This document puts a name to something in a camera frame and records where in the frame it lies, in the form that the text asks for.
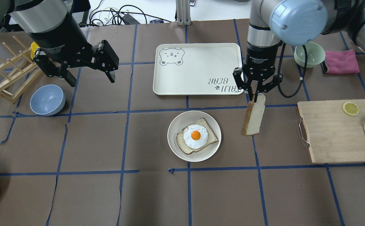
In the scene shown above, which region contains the bread slice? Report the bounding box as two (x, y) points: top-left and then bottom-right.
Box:
(241, 94), (266, 136)
(176, 117), (218, 155)

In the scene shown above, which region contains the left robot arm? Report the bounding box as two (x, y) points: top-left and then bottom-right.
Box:
(0, 0), (119, 87)

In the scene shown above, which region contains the green bowl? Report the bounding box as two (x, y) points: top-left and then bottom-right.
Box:
(294, 42), (326, 68)

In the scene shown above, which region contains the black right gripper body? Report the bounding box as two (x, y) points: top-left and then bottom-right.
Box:
(233, 42), (282, 93)

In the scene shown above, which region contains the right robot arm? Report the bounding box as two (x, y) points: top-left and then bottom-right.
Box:
(233, 0), (365, 102)

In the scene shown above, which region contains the yellow cup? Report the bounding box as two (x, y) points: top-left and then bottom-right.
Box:
(30, 42), (40, 60)

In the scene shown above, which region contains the fried egg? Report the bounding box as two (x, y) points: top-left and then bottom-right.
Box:
(183, 124), (209, 149)

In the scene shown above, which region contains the wooden cutting board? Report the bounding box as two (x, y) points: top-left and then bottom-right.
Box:
(297, 99), (365, 164)

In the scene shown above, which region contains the wooden dish rack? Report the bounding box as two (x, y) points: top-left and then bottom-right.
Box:
(0, 32), (43, 104)

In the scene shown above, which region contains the white plate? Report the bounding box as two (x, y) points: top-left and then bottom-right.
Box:
(167, 110), (222, 162)

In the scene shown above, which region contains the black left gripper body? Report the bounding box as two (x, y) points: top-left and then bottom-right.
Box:
(32, 14), (119, 76)

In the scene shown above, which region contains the bread slice under egg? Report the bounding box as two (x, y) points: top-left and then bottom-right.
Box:
(176, 117), (218, 155)

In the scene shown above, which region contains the blue bowl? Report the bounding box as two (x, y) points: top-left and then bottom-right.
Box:
(30, 84), (66, 116)

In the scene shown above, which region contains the cream bear tray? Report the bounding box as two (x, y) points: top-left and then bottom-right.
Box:
(153, 43), (243, 95)

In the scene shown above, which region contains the lemon slice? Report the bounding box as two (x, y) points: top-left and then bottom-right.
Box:
(342, 101), (360, 116)

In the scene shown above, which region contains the pink cloth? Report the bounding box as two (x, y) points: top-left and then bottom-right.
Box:
(320, 50), (360, 74)

